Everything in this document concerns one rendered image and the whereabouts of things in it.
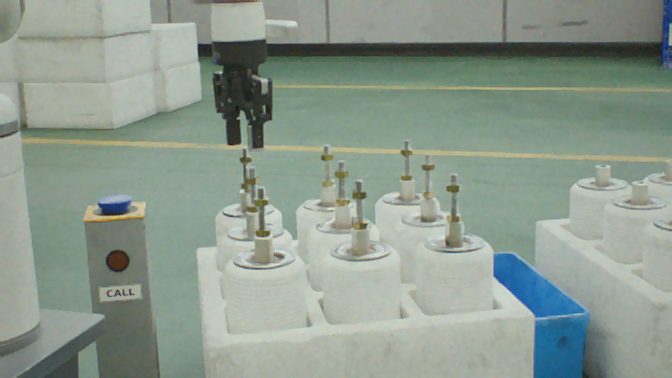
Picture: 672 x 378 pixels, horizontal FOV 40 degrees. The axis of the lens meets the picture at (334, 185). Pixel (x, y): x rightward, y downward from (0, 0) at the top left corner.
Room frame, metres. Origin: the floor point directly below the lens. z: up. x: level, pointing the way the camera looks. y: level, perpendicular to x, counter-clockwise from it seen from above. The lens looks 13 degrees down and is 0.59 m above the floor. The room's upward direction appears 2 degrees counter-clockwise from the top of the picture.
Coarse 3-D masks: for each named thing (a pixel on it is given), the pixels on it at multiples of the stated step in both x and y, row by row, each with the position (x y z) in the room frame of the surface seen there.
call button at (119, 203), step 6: (102, 198) 1.08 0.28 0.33; (108, 198) 1.08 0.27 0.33; (114, 198) 1.08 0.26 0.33; (120, 198) 1.08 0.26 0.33; (126, 198) 1.08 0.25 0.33; (102, 204) 1.06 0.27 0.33; (108, 204) 1.06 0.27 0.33; (114, 204) 1.06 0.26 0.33; (120, 204) 1.06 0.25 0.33; (126, 204) 1.07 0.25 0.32; (102, 210) 1.07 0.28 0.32; (108, 210) 1.07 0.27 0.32; (114, 210) 1.06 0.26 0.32; (120, 210) 1.07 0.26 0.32; (126, 210) 1.07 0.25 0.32
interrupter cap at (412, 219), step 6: (402, 216) 1.23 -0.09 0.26; (408, 216) 1.23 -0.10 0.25; (414, 216) 1.23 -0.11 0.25; (438, 216) 1.23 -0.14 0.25; (444, 216) 1.23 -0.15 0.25; (402, 222) 1.21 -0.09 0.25; (408, 222) 1.20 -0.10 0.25; (414, 222) 1.20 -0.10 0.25; (420, 222) 1.20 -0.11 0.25; (426, 222) 1.20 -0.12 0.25; (432, 222) 1.19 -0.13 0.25; (438, 222) 1.20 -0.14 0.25; (444, 222) 1.19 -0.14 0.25
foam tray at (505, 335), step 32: (224, 320) 1.05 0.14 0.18; (320, 320) 1.04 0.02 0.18; (384, 320) 1.04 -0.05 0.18; (416, 320) 1.03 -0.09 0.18; (448, 320) 1.03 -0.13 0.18; (480, 320) 1.03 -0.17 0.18; (512, 320) 1.04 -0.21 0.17; (224, 352) 0.98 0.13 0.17; (256, 352) 0.99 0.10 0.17; (288, 352) 0.99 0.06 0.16; (320, 352) 1.00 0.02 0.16; (352, 352) 1.01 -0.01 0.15; (384, 352) 1.01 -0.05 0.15; (416, 352) 1.02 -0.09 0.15; (448, 352) 1.02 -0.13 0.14; (480, 352) 1.03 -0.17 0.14; (512, 352) 1.04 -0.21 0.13
